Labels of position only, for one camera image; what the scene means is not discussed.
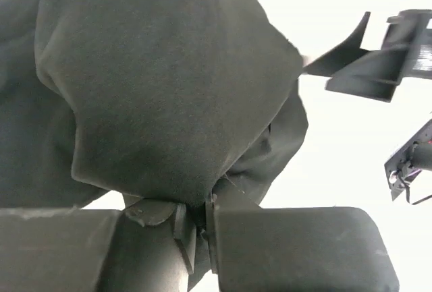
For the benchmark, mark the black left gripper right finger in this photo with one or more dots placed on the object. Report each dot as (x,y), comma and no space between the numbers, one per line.
(295,249)

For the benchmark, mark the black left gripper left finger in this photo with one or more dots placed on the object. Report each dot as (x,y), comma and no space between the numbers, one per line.
(149,246)

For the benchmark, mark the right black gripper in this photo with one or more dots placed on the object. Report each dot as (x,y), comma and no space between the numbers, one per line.
(405,52)

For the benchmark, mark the black trousers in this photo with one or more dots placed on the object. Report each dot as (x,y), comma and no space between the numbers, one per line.
(150,98)

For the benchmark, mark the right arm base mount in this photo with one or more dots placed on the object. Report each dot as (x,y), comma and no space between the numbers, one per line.
(408,162)

